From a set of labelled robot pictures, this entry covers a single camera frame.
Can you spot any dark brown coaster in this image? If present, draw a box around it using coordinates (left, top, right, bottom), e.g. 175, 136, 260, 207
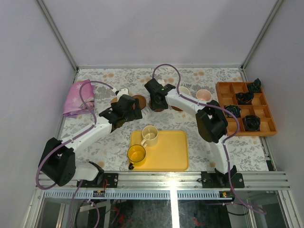
133, 95, 147, 110
171, 106, 183, 112
149, 100, 164, 112

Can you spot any woven tan coaster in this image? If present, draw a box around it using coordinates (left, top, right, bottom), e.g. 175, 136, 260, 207
110, 97, 118, 103

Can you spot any dark brown coaster bottom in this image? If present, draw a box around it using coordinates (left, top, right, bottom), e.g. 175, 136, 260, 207
171, 106, 183, 112

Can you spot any white mug green handle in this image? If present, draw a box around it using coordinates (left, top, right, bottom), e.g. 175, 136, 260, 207
178, 86, 190, 97

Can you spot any cream mug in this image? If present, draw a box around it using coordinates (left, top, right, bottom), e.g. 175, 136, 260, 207
141, 125, 159, 148

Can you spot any pink mug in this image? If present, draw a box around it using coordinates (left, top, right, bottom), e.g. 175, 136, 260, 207
196, 89, 212, 102

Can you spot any yellow mug black handle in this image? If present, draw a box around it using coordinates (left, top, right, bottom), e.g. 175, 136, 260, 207
127, 144, 146, 170

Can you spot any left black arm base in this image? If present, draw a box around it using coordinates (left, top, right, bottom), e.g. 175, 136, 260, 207
74, 164, 119, 188

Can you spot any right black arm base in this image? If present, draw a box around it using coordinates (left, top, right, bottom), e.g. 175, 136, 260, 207
201, 165, 245, 189

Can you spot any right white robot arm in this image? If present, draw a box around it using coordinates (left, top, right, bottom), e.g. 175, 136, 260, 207
144, 78, 237, 188

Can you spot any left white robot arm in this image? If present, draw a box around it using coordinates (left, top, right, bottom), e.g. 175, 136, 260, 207
38, 95, 142, 188

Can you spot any pink star cloth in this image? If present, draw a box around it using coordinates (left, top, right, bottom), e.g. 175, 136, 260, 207
63, 79, 95, 118

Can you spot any yellow plastic tray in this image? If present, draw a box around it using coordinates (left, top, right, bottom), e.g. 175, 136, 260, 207
133, 131, 189, 171

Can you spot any black folded item left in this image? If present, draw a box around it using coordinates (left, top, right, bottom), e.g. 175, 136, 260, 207
225, 104, 242, 118

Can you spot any black folded item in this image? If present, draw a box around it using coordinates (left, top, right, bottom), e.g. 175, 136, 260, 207
242, 115, 261, 132
236, 92, 254, 105
225, 104, 242, 118

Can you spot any black folded item middle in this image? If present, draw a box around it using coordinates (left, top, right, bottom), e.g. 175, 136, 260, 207
236, 92, 254, 105

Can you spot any orange compartment organizer box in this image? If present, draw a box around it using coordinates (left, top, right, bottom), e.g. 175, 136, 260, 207
216, 82, 277, 137

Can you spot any black folded item lower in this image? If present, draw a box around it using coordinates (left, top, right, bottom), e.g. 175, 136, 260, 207
242, 115, 261, 132

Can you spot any black folded item corner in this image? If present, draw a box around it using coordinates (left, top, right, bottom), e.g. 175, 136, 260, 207
247, 78, 261, 93

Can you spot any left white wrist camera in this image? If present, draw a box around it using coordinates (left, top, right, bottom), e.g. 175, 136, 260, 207
112, 88, 129, 97

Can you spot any aluminium front rail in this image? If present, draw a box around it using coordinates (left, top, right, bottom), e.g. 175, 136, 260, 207
44, 171, 290, 200

